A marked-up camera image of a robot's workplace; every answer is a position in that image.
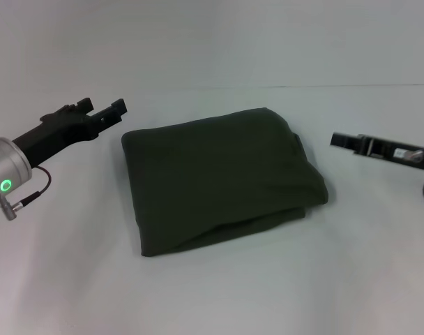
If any left arm cable with plug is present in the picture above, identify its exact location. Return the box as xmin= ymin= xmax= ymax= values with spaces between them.
xmin=0 ymin=165 xmax=53 ymax=221

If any dark green FREE t-shirt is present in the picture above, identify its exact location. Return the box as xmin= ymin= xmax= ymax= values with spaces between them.
xmin=121 ymin=107 xmax=329 ymax=258

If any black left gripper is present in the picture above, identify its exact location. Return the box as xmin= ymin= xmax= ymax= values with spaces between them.
xmin=10 ymin=97 xmax=128 ymax=168

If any right arm cable with plug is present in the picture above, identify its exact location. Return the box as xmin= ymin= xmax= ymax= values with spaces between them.
xmin=409 ymin=149 xmax=424 ymax=210

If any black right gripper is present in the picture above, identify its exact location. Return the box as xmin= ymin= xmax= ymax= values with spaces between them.
xmin=330 ymin=131 xmax=424 ymax=172

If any arm cable with plug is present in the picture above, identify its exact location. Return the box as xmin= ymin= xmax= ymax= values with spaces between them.
xmin=0 ymin=165 xmax=53 ymax=221
xmin=409 ymin=149 xmax=424 ymax=210

